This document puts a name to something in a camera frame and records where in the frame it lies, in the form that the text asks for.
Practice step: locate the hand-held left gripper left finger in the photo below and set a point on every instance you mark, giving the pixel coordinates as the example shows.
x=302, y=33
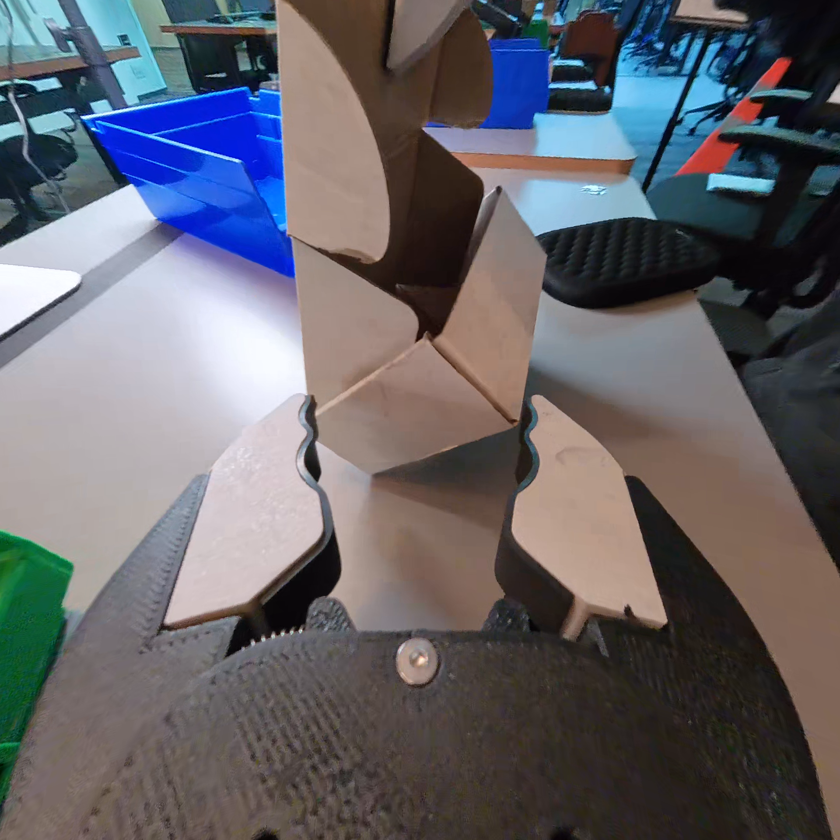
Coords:
x=249, y=525

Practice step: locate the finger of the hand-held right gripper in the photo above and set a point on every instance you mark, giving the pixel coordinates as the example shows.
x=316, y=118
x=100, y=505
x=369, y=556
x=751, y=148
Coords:
x=423, y=26

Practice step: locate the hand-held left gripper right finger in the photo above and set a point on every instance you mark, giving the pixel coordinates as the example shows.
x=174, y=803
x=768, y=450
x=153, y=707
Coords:
x=577, y=525

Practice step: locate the white cardboard box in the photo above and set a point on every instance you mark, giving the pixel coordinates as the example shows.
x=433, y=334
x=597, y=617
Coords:
x=341, y=315

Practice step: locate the green plastic bin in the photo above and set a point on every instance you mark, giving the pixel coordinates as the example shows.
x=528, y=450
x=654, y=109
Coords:
x=26, y=623

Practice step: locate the blue plastic bin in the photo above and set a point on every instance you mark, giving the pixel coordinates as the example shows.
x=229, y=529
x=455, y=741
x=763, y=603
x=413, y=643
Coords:
x=197, y=184
x=518, y=85

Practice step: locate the wooden desk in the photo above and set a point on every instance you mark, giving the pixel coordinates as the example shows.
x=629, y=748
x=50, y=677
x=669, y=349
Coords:
x=65, y=62

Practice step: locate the green bottle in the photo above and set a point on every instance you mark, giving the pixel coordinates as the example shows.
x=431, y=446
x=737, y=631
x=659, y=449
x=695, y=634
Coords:
x=538, y=26

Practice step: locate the brown office chair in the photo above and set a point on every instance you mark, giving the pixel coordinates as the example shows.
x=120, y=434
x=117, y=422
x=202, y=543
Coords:
x=590, y=46

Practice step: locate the dark table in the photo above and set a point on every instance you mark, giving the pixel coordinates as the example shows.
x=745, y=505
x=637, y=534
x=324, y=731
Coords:
x=216, y=29

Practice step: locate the black textured chair armrest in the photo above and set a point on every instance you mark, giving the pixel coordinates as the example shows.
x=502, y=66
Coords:
x=623, y=262

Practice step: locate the table with black leg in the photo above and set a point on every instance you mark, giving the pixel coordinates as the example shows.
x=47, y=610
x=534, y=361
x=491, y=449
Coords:
x=682, y=98

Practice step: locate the white rounded flat plate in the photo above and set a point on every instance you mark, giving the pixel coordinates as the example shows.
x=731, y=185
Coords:
x=33, y=295

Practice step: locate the red board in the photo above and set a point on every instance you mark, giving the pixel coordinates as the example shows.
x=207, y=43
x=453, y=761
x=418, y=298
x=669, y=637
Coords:
x=741, y=111

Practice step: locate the dark pole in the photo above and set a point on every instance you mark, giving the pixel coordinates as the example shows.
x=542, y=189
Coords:
x=92, y=59

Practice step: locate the black office chair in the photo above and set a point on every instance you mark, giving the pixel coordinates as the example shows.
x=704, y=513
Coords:
x=774, y=197
x=33, y=157

